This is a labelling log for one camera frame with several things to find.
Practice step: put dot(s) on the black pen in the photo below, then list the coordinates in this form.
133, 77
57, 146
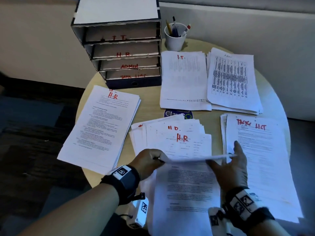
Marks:
174, 20

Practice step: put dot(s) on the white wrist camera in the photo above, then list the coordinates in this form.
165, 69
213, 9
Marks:
215, 221
141, 213

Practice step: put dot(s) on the person's left forearm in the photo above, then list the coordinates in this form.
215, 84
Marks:
73, 213

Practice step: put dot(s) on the Admin paper stack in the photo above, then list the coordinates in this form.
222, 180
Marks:
226, 109

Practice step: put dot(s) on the stack of papers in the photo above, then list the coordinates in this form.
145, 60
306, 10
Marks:
265, 169

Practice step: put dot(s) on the I.T. paper stack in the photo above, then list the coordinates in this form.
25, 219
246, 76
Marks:
184, 106

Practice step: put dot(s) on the Task Lists paper stack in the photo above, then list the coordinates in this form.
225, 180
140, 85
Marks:
222, 130

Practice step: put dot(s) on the cardboard document tray organizer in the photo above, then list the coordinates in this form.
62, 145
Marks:
115, 7

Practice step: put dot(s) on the yellow pencil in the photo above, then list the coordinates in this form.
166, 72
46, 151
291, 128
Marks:
168, 26

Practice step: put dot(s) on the blue pen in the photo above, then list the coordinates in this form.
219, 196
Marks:
175, 33

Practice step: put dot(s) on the unsorted pile of papers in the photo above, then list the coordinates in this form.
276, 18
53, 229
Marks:
187, 194

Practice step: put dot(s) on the round wooden table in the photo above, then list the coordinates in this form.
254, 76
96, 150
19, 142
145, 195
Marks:
150, 103

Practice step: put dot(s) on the person's right forearm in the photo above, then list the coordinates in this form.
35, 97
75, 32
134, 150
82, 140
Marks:
268, 229

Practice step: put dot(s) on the white red-capped marker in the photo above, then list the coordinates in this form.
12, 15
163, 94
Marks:
188, 27

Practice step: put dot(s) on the person's right hand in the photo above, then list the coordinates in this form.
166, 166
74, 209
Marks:
233, 174

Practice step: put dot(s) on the white pen cup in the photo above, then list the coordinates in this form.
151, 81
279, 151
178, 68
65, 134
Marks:
175, 44

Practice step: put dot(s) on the blue round disc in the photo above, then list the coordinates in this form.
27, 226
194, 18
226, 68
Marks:
172, 112

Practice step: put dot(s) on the H.R. paper stack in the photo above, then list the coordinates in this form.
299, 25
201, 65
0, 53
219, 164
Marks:
137, 105

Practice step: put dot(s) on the sheaf of papers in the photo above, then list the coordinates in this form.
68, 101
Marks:
98, 130

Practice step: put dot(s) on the person's left hand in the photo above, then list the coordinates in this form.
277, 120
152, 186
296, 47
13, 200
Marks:
147, 162

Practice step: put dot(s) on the unsorted paper stack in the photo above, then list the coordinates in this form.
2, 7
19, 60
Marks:
231, 76
192, 147

